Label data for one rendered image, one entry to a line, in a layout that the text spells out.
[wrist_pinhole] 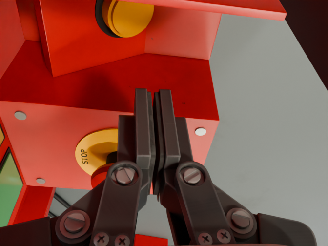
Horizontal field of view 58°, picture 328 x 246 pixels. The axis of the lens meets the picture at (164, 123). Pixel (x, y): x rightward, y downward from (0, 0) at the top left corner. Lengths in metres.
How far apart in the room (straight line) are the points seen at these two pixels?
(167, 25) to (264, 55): 0.92
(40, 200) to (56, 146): 1.27
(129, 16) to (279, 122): 1.23
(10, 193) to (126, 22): 0.16
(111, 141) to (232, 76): 0.98
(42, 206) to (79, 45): 1.30
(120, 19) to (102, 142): 0.09
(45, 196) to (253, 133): 1.01
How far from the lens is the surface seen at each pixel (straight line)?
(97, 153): 0.24
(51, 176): 0.28
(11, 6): 0.64
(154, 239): 2.33
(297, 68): 1.24
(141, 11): 0.23
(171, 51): 0.26
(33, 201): 1.51
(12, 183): 0.27
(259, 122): 1.38
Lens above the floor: 0.93
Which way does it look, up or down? 44 degrees down
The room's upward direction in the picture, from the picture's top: 179 degrees counter-clockwise
